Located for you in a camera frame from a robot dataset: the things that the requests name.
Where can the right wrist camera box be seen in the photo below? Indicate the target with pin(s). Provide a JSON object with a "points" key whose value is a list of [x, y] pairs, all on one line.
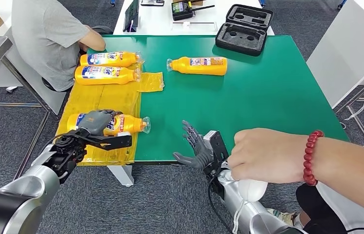
{"points": [[217, 148]]}

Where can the small cardboard box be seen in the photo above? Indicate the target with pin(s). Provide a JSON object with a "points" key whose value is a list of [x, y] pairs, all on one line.
{"points": [[197, 2]]}

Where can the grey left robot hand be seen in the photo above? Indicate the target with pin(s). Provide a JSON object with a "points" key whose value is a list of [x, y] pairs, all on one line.
{"points": [[96, 122]]}

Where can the white table with metal legs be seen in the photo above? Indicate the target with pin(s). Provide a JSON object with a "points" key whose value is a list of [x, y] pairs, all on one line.
{"points": [[340, 48]]}

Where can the white handheld controller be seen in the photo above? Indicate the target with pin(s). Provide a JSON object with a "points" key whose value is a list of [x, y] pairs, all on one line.
{"points": [[251, 190]]}

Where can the black stool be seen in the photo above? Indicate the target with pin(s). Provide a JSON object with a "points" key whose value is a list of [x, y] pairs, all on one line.
{"points": [[48, 85]]}

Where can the white table leg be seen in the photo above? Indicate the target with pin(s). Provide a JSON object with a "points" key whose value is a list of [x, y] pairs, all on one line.
{"points": [[122, 176]]}

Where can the seated person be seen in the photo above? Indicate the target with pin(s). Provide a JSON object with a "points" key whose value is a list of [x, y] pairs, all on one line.
{"points": [[48, 42]]}

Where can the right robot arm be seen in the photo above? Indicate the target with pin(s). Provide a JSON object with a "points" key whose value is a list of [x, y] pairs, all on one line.
{"points": [[253, 216]]}

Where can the white flat strip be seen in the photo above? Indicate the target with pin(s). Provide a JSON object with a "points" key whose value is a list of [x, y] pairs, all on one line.
{"points": [[195, 26]]}

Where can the small white scrap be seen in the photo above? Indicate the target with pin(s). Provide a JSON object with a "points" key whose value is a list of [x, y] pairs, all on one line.
{"points": [[11, 89]]}

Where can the seated person's forearm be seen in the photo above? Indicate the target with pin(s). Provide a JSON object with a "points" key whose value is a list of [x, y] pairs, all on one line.
{"points": [[94, 40]]}

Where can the person's hand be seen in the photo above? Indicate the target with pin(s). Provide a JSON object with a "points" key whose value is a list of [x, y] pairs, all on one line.
{"points": [[266, 155]]}

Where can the black foam case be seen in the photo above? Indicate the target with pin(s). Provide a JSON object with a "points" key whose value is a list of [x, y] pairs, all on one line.
{"points": [[243, 30]]}

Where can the black radio with antenna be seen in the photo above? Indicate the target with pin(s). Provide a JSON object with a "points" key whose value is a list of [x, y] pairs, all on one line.
{"points": [[182, 9]]}

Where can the orange detergent bottle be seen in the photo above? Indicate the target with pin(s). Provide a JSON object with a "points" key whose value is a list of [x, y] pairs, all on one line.
{"points": [[198, 68], [107, 77], [111, 59], [127, 124]]}

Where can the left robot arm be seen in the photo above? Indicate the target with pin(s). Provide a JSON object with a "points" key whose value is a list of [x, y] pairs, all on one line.
{"points": [[33, 187]]}

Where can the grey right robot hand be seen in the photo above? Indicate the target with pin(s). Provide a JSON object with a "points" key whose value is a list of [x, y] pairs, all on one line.
{"points": [[201, 155]]}

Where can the yellow plastic sheet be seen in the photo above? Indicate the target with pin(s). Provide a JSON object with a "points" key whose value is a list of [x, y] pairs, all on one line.
{"points": [[104, 97]]}

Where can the white sneaker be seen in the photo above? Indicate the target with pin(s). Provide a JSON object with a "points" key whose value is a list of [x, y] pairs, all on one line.
{"points": [[283, 218]]}

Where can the black tablet on stand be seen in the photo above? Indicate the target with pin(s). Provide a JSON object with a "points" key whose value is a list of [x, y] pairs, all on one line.
{"points": [[131, 14]]}

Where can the standing person's forearm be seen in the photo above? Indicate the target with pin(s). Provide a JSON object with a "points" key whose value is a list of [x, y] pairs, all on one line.
{"points": [[356, 174]]}

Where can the standing person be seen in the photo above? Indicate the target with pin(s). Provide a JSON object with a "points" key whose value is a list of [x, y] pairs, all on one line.
{"points": [[340, 210]]}

